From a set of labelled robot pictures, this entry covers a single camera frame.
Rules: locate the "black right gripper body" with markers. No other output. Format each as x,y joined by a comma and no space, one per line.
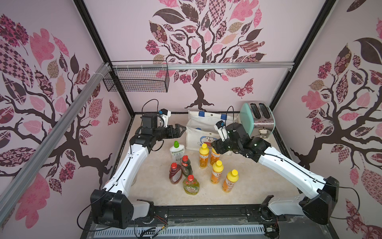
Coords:
222,145

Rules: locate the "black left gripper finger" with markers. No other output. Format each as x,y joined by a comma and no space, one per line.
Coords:
179,127
178,134

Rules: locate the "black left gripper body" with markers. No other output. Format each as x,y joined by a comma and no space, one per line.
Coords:
161,133

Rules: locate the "white canvas Doraemon shopping bag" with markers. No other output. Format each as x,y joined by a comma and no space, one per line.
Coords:
200,128

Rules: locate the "orange soap bottle yellow cap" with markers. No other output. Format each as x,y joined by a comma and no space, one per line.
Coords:
214,156
230,181
217,170
204,155

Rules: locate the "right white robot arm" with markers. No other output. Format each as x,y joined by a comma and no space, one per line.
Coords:
318,196

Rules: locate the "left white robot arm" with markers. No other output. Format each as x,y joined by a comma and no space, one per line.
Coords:
110,206

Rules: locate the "dark green soap bottle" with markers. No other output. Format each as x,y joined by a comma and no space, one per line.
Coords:
186,166

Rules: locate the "dark red soap bottle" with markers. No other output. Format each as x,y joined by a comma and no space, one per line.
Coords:
175,173

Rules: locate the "yellow-green soap bottle red cap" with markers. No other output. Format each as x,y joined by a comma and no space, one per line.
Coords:
191,185

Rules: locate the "white bottle green cap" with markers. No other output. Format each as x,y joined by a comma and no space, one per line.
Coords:
177,152

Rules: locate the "mint green toaster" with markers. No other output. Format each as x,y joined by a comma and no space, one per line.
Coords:
257,119

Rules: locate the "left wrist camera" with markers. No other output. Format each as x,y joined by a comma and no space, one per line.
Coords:
165,115

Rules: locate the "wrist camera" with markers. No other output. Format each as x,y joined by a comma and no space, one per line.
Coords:
165,115
220,127

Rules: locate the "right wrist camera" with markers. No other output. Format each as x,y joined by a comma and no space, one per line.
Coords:
220,127

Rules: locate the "black wire basket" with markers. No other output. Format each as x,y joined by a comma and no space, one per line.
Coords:
138,76

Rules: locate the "aluminium rail back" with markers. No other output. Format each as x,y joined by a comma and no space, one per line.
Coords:
207,66

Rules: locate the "aluminium rail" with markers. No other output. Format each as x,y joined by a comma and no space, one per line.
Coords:
207,66
24,178

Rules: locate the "black corner frame post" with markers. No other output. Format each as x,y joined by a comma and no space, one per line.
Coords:
87,19

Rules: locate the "aluminium rail left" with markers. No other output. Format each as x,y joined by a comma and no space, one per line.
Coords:
24,178

